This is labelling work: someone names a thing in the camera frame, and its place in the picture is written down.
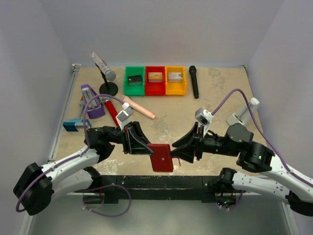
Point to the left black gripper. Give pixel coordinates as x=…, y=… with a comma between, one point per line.
x=126, y=141

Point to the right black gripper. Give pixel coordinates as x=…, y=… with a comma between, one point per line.
x=198, y=143

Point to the red leather card holder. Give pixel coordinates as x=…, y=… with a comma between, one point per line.
x=161, y=160

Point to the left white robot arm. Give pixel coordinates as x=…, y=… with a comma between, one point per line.
x=39, y=185

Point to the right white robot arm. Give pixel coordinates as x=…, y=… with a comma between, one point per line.
x=277, y=182

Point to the black card in green bin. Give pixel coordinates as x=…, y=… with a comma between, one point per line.
x=135, y=80

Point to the silver card in yellow bin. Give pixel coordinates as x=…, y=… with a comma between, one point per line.
x=175, y=77

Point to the tan card in red bin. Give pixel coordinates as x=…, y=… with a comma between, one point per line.
x=155, y=77

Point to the pink microphone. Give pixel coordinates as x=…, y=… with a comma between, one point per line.
x=137, y=107

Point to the green plastic bin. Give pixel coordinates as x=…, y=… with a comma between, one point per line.
x=138, y=90

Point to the red microphone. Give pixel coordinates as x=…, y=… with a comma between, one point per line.
x=111, y=109

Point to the red plastic bin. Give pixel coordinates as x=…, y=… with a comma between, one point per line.
x=155, y=89

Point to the yellow plastic bin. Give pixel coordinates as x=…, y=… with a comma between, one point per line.
x=176, y=83

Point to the purple metronome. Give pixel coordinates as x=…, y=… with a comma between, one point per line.
x=95, y=109

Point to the black microphone stand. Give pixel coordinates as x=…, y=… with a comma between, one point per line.
x=108, y=87

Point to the blue grey block tool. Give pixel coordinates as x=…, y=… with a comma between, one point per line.
x=73, y=125

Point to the grey orange small tool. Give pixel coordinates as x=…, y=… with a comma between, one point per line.
x=81, y=107

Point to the black microphone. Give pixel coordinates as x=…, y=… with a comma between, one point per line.
x=193, y=75

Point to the glitter microphone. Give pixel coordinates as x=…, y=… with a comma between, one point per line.
x=103, y=67

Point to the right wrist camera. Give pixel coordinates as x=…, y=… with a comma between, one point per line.
x=204, y=117

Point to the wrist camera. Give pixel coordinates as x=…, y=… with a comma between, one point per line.
x=204, y=117
x=123, y=117

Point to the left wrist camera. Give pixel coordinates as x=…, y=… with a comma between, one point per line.
x=123, y=117

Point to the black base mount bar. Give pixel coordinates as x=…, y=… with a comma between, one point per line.
x=145, y=187

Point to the aluminium frame rail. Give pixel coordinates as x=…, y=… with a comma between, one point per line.
x=58, y=130

